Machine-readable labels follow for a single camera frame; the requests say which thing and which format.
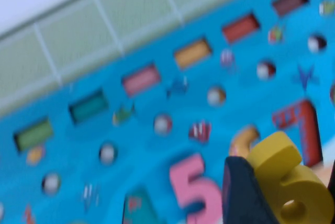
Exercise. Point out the yellow number six piece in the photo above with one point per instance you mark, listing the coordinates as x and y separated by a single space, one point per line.
277 156

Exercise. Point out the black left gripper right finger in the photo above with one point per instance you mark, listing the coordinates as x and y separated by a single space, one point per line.
333 179

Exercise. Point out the green grid table mat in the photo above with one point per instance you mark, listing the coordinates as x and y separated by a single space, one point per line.
78 33

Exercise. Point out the blue wooden puzzle board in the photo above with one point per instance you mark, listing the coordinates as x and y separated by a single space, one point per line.
146 140

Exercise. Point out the pink number five piece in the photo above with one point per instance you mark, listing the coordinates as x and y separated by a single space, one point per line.
188 182

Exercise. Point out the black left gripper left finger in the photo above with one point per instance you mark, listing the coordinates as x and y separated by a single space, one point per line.
240 195

